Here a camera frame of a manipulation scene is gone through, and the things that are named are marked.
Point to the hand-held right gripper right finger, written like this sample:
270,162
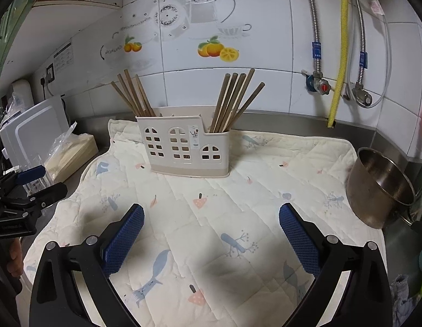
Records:
299,242

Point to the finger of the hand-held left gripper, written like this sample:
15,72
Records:
32,173
49,194

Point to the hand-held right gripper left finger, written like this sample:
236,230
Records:
124,242

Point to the cream plastic utensil holder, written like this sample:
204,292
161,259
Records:
173,150

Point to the person's left hand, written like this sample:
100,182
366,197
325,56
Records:
16,259

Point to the clear plastic bag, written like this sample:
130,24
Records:
59,150

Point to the beige flat box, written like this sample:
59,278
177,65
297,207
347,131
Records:
78,156

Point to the white box-shaped appliance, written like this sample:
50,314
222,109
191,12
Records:
33,126

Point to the white rounded appliance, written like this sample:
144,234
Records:
21,92

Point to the printed quilted mat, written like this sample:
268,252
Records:
211,224

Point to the stainless steel bowl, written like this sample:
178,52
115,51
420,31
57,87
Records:
374,194

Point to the grey cloth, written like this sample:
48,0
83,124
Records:
401,299

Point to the metal water valve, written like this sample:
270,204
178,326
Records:
362,96

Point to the wall socket with plug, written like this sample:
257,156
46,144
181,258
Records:
49,73

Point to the printed wall sticker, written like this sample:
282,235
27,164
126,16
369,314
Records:
63,57

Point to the green window frame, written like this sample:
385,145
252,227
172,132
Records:
9,34

